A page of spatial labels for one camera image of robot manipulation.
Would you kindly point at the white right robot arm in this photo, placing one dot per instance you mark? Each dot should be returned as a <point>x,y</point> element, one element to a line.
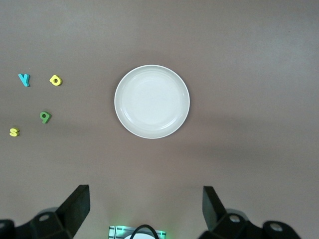
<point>139,237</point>

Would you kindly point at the beige round plate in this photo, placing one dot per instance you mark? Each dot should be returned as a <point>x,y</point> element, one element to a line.
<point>152,102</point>

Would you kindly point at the yellow foam letter d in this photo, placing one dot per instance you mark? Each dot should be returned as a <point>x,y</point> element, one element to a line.
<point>51,80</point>

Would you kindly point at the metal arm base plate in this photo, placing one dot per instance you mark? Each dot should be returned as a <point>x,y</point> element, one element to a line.
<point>114,231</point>

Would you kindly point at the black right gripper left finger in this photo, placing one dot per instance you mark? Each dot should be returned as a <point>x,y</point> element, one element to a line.
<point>74,206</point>

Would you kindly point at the yellow foam letter s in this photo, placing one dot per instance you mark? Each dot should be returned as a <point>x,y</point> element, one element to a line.
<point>14,132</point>

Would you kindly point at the teal foam letter y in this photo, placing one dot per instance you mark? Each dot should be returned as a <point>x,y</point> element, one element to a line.
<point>25,83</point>

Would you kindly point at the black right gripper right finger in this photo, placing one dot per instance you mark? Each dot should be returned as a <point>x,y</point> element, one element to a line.
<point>211,209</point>

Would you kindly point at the green foam letter b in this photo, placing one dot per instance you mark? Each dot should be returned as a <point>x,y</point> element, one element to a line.
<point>46,120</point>

